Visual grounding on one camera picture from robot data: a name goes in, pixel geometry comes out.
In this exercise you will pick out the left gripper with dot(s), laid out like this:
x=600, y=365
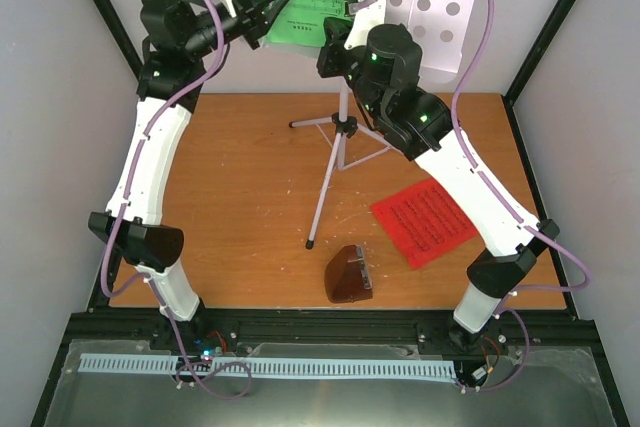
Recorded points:
x=251, y=13

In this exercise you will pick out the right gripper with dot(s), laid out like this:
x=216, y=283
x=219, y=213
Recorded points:
x=335, y=32

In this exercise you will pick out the lilac music stand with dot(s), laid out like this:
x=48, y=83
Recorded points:
x=435, y=7

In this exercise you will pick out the red sheet music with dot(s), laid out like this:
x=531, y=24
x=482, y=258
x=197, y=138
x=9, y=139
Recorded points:
x=423, y=222

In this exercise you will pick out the brown wooden metronome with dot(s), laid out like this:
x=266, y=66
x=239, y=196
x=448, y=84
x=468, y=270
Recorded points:
x=342, y=278

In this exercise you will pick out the clear plastic metronome cover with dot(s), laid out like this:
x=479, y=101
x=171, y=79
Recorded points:
x=363, y=266

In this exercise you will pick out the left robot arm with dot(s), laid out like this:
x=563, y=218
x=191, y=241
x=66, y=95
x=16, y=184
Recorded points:
x=186, y=44

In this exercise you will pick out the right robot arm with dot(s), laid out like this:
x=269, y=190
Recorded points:
x=382, y=71

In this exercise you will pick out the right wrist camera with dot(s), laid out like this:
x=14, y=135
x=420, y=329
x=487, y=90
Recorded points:
x=364, y=21

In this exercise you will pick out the black aluminium frame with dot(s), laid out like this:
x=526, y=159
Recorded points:
x=101, y=324

